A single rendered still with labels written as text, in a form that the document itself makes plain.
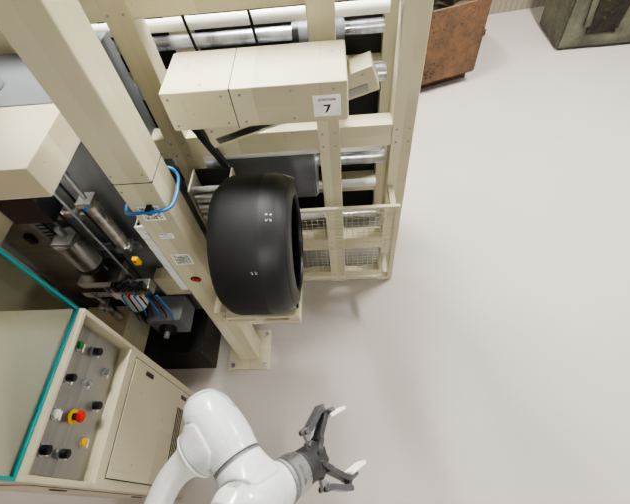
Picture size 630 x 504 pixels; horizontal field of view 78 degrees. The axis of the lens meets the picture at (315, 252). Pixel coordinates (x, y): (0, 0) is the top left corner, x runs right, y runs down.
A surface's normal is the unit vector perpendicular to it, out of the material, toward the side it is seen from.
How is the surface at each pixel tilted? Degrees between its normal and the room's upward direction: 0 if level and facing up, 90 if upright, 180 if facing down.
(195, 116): 90
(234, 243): 33
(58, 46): 90
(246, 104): 90
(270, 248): 42
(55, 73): 90
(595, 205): 0
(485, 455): 0
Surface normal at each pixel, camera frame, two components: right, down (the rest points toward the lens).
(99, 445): -0.08, -0.56
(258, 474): 0.43, -0.82
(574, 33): 0.01, 0.83
